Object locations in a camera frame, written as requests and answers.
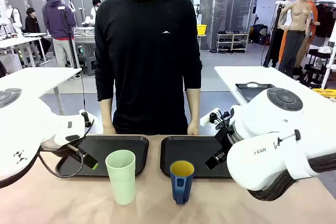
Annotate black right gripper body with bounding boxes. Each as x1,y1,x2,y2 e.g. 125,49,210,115
214,125,236,156

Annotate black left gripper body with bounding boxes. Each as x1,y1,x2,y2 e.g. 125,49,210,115
40,136,86,158

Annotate pale green plastic cup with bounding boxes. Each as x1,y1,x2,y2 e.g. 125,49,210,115
105,150,137,206

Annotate blue mug yellow inside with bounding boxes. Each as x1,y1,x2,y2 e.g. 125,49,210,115
169,159,195,205

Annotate person's left forearm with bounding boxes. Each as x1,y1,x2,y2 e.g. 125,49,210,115
185,88,202,127

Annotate person's right forearm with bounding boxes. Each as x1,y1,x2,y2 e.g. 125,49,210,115
99,97,117,129

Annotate person's left hand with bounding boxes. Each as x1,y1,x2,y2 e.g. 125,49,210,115
186,122,201,136

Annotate person's right hand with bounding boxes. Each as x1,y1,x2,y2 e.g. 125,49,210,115
102,125,117,136

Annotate black plastic tray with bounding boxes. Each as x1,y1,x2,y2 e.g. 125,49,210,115
55,134,150,178
160,136,233,179

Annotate white side table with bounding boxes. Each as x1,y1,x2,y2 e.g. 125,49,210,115
214,66,336,141
0,67,82,116

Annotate white shoe rack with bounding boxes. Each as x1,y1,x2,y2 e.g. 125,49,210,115
216,32,249,54

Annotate yellow flat object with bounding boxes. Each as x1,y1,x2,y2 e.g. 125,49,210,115
311,88,336,99

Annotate black tripod stand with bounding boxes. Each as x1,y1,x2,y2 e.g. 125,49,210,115
60,8,80,70

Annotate person's torso black shirt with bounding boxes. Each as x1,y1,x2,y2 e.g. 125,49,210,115
93,0,203,135

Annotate white background desk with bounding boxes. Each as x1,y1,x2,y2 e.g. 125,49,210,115
0,32,52,68

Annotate seated person black clothes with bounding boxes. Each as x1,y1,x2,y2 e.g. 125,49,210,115
24,7,52,60

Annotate person in purple hoodie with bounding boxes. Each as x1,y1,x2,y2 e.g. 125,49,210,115
42,0,77,68

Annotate beige mannequin dark trousers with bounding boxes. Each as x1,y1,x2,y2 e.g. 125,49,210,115
277,0,313,78

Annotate person in white top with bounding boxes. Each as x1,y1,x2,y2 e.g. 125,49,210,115
90,0,102,22

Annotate mannequin in orange garment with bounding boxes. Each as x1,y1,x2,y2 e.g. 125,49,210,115
304,0,321,51

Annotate rack of black clothes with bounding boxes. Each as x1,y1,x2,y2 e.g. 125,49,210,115
314,2,336,38

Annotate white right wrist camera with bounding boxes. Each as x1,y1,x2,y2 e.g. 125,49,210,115
199,108,223,128

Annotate black tray with handle hole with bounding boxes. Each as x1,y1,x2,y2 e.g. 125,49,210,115
235,82,276,103

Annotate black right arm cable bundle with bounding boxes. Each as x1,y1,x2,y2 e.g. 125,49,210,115
246,152,336,202

